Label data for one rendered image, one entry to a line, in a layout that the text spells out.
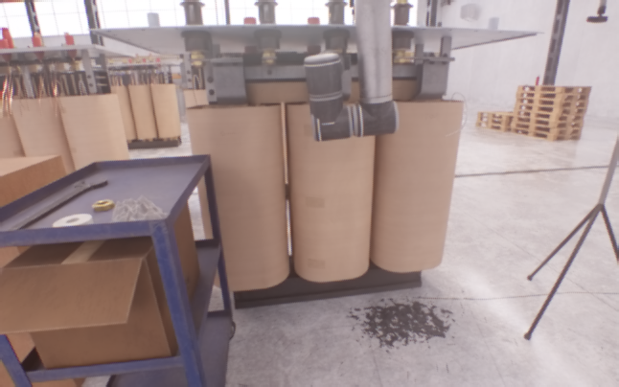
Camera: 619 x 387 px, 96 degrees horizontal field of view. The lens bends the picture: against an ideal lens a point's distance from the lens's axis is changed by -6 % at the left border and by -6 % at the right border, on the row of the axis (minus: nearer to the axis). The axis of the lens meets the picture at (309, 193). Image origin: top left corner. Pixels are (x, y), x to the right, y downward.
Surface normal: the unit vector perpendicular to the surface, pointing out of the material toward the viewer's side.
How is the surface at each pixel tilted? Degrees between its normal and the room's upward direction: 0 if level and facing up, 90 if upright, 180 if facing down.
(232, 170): 90
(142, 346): 90
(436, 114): 90
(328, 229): 90
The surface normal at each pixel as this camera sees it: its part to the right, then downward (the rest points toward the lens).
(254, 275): 0.15, 0.33
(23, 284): 0.05, -0.70
